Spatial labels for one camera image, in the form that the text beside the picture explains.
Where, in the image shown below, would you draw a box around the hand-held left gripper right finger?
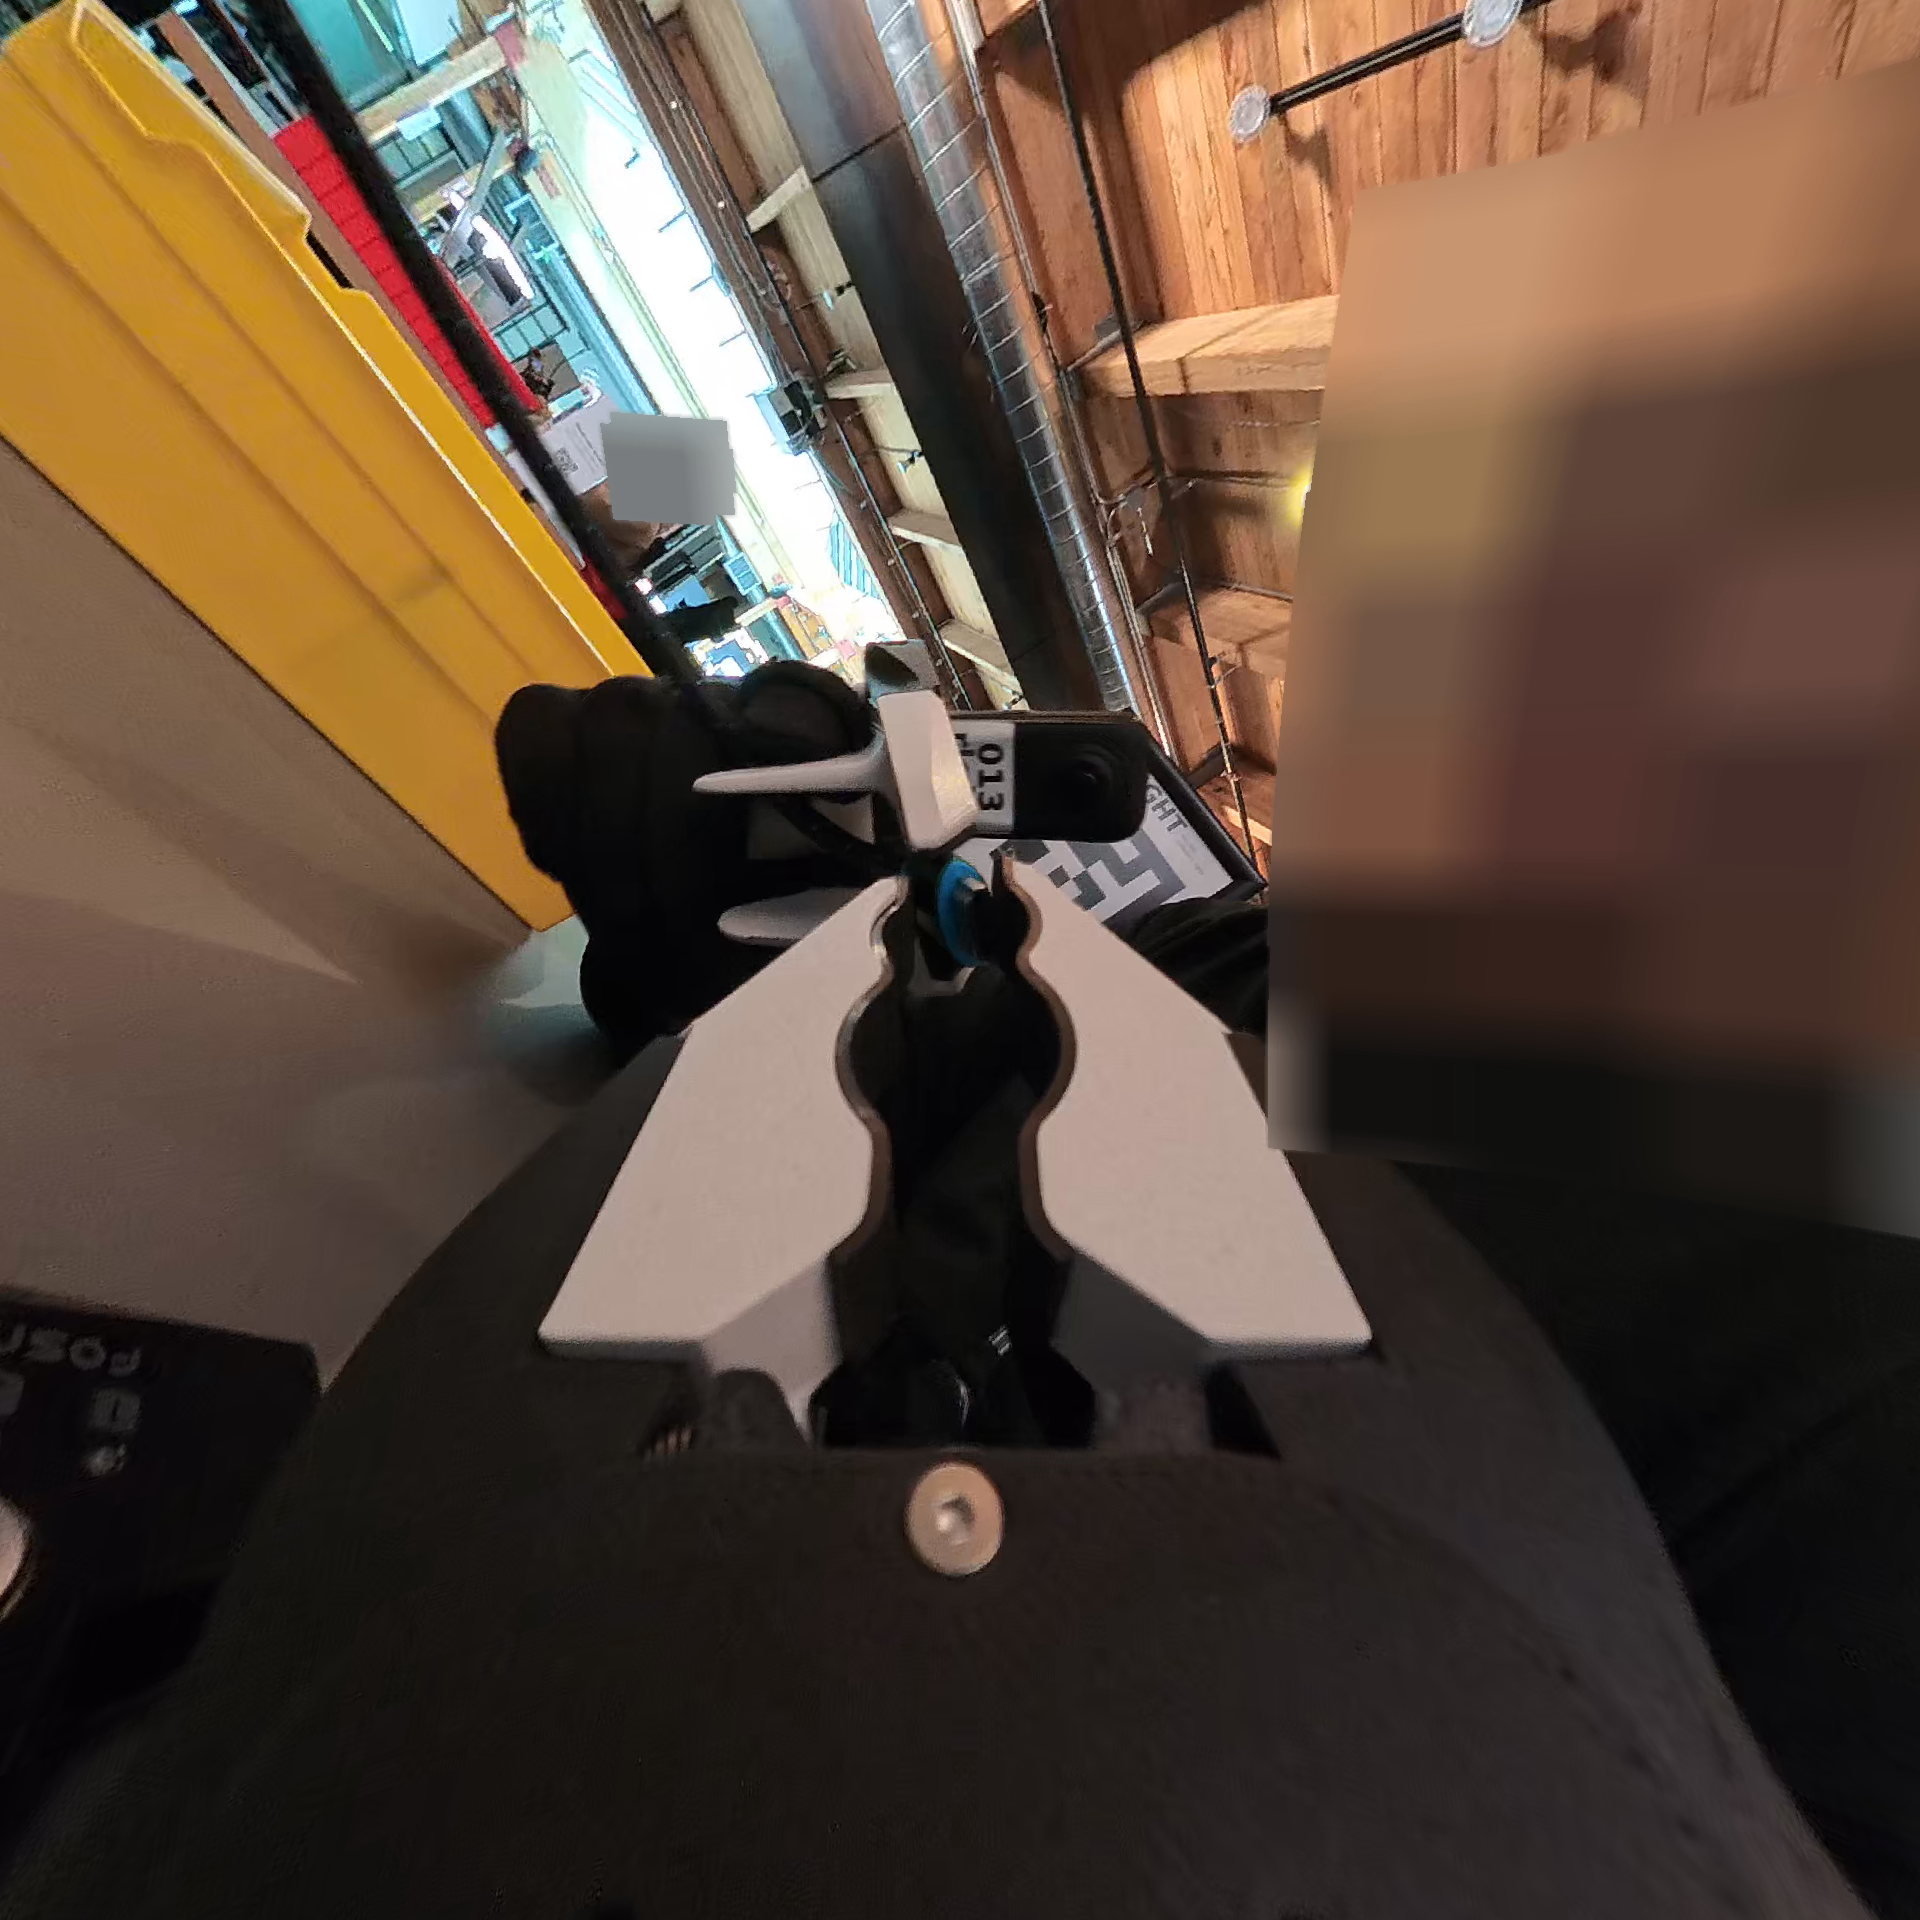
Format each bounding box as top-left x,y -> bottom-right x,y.
1002,861 -> 1379,1412

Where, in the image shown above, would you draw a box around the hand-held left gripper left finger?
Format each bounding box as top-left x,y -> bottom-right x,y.
534,874 -> 920,1433

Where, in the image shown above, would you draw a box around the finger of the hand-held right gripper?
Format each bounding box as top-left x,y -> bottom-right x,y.
692,641 -> 1000,859
716,881 -> 907,949

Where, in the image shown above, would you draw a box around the person's right hand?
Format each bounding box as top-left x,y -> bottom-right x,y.
494,659 -> 881,1052

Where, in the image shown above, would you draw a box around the person's dark clothing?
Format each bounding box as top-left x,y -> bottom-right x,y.
1124,884 -> 1920,1920

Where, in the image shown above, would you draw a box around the black device box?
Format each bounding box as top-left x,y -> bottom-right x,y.
0,1285 -> 320,1651

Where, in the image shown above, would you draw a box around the yellow plastic bin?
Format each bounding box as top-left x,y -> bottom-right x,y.
0,0 -> 654,936

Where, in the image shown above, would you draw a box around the red storage bins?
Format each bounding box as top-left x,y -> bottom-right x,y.
270,120 -> 529,421

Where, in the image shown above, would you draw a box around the silver ventilation duct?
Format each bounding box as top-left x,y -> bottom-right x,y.
863,0 -> 1143,713

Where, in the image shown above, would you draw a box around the black track light rail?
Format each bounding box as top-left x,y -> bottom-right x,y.
1231,0 -> 1533,144

